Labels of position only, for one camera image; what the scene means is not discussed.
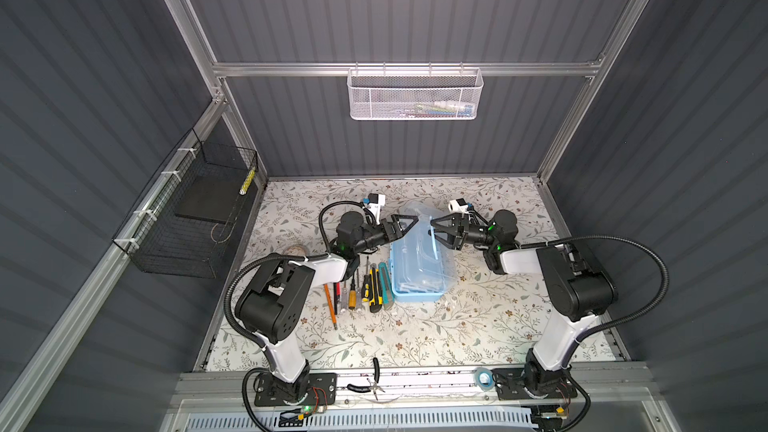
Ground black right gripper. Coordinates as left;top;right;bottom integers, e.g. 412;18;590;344
429;217;498;254

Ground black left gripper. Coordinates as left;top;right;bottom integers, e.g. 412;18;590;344
352;216;416;258

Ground yellow black utility knife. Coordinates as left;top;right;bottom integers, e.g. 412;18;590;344
363;265;383;314

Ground orange hex key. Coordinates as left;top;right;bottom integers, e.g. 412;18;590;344
324;283;338;330

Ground light blue plastic tool box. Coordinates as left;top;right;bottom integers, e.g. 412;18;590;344
389;240;457;302

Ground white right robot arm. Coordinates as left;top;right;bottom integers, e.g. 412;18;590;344
430;209;670;399

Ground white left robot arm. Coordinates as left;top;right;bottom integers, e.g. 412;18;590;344
223;211;419;402

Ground teal utility knife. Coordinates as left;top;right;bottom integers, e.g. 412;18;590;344
378;262;394;310

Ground brown tape roll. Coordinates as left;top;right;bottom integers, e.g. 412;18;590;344
282;244;308;257

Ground blue tape roll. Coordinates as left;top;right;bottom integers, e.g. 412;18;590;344
473;367;495;391

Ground yellow marker in basket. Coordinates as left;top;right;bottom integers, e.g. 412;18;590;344
239;167;256;196

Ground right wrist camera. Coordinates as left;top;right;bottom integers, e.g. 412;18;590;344
448;198;474;215

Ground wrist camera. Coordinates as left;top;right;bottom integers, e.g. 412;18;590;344
363;193;386;223
448;198;474;215

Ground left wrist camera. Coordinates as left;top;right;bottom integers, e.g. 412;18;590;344
363;193;386;223

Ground red handled screwdriver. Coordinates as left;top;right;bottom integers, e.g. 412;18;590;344
334;282;342;316

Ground white wire wall basket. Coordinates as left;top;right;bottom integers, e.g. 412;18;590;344
346;66;484;121

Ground black handled pliers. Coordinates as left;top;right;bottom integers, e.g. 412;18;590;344
345;356;383;400

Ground black wire wall basket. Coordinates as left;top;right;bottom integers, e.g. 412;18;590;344
113;134;259;279

